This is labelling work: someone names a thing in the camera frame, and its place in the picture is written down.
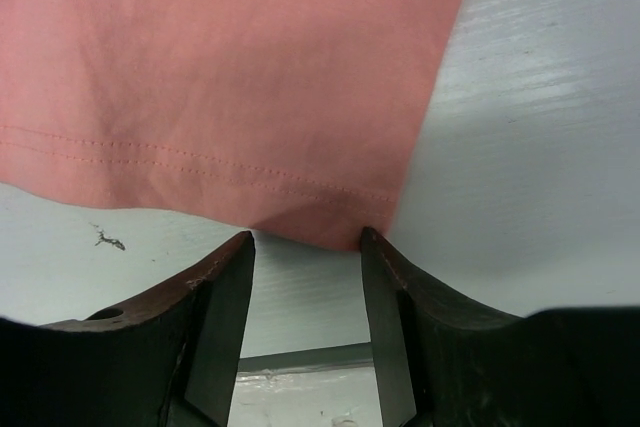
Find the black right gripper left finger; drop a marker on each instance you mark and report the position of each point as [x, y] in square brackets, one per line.
[168, 356]

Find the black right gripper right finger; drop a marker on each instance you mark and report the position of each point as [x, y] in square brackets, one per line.
[444, 359]

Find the pink t shirt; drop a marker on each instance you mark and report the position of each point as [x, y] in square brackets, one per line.
[294, 117]

